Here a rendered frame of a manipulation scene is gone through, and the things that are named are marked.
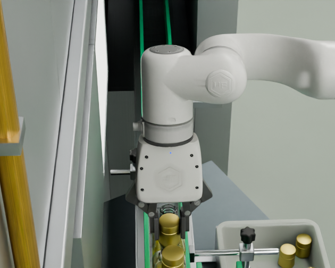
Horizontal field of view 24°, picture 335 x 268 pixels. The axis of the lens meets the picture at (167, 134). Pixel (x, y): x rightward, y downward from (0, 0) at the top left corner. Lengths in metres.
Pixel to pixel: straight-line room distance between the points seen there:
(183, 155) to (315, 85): 0.22
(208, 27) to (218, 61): 1.07
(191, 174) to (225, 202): 0.72
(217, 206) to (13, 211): 1.29
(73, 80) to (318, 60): 0.35
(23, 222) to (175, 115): 0.53
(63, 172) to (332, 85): 0.39
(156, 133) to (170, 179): 0.08
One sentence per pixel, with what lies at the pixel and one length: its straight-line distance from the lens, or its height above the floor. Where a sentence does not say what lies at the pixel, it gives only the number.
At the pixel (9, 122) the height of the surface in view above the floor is 1.70.
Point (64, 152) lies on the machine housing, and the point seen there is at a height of 1.40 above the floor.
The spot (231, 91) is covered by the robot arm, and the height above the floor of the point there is 1.42.
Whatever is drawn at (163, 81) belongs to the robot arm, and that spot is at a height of 1.42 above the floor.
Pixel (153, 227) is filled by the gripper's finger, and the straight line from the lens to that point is 1.22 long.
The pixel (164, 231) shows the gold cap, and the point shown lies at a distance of 1.22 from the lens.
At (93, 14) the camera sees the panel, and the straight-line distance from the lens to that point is 1.46.
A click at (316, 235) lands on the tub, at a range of 1.70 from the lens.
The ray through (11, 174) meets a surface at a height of 1.65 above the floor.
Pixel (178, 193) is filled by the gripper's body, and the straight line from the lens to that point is 1.17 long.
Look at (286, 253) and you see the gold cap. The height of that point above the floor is 0.81.
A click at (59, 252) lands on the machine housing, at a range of 0.88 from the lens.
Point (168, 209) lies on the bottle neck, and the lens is 1.30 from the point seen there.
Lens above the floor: 2.03
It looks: 38 degrees down
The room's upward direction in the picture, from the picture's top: straight up
